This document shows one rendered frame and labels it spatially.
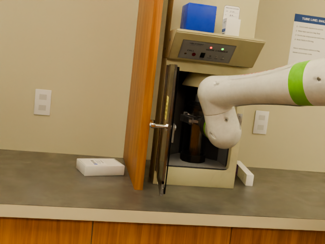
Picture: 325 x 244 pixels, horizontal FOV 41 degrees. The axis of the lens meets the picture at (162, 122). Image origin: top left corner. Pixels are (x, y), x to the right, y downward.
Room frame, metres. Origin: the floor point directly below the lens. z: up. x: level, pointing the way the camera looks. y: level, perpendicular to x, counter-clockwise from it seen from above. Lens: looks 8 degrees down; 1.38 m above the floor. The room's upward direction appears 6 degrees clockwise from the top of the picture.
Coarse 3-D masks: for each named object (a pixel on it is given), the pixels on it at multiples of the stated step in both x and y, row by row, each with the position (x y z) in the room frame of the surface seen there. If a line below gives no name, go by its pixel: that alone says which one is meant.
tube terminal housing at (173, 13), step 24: (168, 0) 1.67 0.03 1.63; (192, 0) 1.59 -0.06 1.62; (216, 0) 1.60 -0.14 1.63; (240, 0) 1.62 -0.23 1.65; (168, 24) 1.62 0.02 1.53; (216, 24) 1.61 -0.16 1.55; (240, 24) 1.62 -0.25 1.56; (216, 72) 1.61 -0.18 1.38; (240, 72) 1.63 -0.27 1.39; (168, 168) 1.58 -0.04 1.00; (192, 168) 1.60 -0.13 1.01
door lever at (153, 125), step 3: (150, 120) 1.36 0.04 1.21; (153, 120) 1.36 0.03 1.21; (150, 123) 1.29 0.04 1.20; (153, 123) 1.29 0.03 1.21; (150, 126) 1.29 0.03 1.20; (153, 126) 1.29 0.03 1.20; (156, 126) 1.29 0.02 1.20; (159, 126) 1.29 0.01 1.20; (162, 126) 1.29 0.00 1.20; (165, 126) 1.29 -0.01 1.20; (165, 129) 1.29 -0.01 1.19
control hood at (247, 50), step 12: (180, 36) 1.48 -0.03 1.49; (192, 36) 1.48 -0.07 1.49; (204, 36) 1.49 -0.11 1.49; (216, 36) 1.49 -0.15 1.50; (228, 36) 1.50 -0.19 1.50; (168, 48) 1.56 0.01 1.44; (240, 48) 1.53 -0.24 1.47; (252, 48) 1.54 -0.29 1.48; (192, 60) 1.56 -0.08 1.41; (240, 60) 1.58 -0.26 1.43; (252, 60) 1.58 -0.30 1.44
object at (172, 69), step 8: (168, 64) 1.54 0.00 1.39; (176, 64) 1.27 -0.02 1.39; (168, 72) 1.49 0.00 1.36; (176, 72) 1.26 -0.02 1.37; (168, 80) 1.45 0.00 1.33; (168, 88) 1.41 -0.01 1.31; (168, 96) 1.37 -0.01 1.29; (168, 104) 1.33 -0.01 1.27; (168, 112) 1.30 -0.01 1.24; (168, 120) 1.26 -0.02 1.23; (168, 128) 1.26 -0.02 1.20; (168, 136) 1.26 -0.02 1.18; (160, 144) 1.49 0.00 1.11; (168, 144) 1.26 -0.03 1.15; (160, 152) 1.45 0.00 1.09; (160, 160) 1.41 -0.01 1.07; (160, 168) 1.37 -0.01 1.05; (160, 176) 1.33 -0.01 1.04; (160, 184) 1.29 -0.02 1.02; (160, 192) 1.26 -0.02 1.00
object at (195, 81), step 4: (192, 72) 1.67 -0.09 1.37; (188, 76) 1.68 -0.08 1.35; (192, 76) 1.66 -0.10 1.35; (196, 76) 1.65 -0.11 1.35; (200, 76) 1.64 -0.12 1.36; (204, 76) 1.64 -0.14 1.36; (184, 80) 1.70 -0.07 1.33; (188, 80) 1.66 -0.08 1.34; (192, 80) 1.65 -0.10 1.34; (196, 80) 1.64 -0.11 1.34; (200, 80) 1.63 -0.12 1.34; (184, 84) 1.67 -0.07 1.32; (188, 84) 1.65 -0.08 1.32; (192, 84) 1.64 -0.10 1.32; (196, 84) 1.63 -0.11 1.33
